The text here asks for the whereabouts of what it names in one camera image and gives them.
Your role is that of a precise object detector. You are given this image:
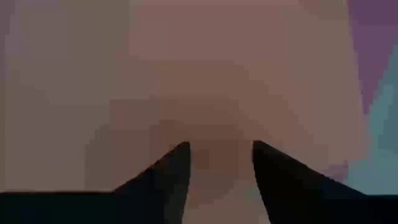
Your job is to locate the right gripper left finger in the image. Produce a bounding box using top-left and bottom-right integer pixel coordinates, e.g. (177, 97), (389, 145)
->
(113, 142), (191, 224)

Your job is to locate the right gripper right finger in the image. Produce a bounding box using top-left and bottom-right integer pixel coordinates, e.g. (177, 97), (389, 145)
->
(252, 140), (368, 224)

